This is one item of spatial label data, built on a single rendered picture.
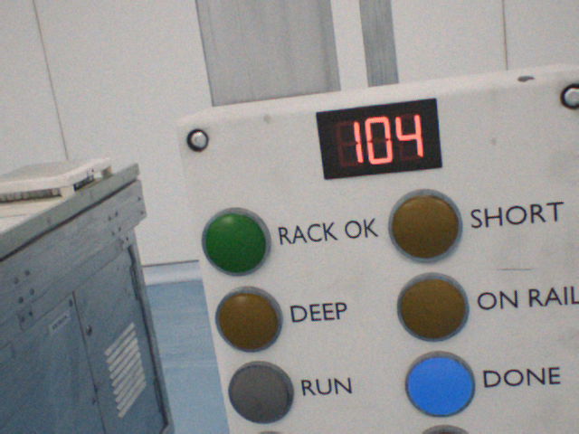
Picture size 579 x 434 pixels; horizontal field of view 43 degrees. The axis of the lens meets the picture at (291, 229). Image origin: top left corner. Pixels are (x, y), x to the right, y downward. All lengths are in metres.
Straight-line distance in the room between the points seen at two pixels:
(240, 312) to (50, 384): 1.26
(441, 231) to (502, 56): 3.61
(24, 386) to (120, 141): 2.71
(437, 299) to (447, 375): 0.03
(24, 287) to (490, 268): 1.16
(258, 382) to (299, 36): 0.16
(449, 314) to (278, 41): 0.15
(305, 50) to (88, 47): 3.73
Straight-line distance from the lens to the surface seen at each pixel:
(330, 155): 0.30
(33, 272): 1.43
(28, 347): 1.50
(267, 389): 0.33
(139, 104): 4.01
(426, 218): 0.30
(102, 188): 1.71
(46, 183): 1.64
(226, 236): 0.31
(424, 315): 0.31
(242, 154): 0.31
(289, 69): 0.36
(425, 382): 0.32
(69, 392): 1.64
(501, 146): 0.30
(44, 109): 4.19
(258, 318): 0.32
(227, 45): 0.37
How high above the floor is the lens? 1.24
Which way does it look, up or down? 15 degrees down
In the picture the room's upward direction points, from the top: 8 degrees counter-clockwise
